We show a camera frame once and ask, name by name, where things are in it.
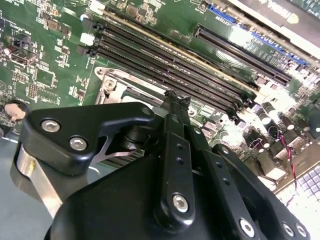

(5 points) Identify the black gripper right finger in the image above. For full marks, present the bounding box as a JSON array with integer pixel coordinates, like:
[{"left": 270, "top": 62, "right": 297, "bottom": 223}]
[{"left": 179, "top": 96, "right": 312, "bottom": 240}]

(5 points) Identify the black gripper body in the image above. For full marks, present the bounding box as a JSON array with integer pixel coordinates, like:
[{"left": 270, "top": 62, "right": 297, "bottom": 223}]
[{"left": 44, "top": 154, "right": 241, "bottom": 240}]

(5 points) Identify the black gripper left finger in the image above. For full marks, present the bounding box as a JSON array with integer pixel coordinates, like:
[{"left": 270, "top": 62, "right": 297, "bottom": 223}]
[{"left": 13, "top": 90, "right": 197, "bottom": 233}]

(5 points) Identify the metal socket cover frame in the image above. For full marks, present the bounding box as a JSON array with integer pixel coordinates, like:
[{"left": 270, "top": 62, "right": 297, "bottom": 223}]
[{"left": 99, "top": 72, "right": 166, "bottom": 106}]

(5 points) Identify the thin metal locking lever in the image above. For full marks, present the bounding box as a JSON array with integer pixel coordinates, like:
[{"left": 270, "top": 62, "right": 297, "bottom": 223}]
[{"left": 109, "top": 71, "right": 176, "bottom": 97}]

